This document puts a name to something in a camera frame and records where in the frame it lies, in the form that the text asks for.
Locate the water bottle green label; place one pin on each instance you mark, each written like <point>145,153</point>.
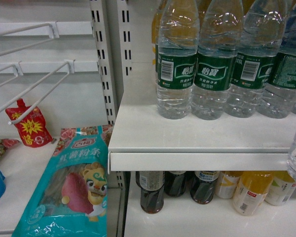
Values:
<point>178,39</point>

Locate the dark oolong tea bottle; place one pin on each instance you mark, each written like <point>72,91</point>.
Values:
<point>152,190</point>

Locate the teal sweet potato noodle bag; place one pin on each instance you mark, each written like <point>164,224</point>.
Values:
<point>70,199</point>

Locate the red sauce pouch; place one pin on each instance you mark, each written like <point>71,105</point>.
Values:
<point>31,128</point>

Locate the orange juice bottle white label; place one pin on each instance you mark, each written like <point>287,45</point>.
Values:
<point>251,191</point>

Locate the white slotted upright post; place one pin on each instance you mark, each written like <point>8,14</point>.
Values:
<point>100,27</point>

